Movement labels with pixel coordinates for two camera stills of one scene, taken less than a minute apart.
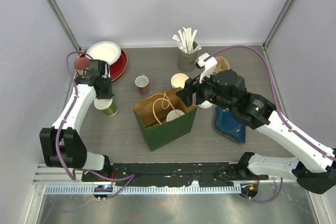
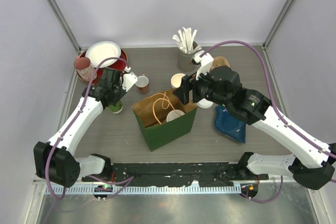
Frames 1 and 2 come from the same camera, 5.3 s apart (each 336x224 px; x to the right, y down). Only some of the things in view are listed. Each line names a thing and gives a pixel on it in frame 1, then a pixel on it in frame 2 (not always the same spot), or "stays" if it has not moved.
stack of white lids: (206, 104) stays
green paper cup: (112, 110) to (117, 108)
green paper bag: (165, 118) stays
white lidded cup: (174, 114) stays
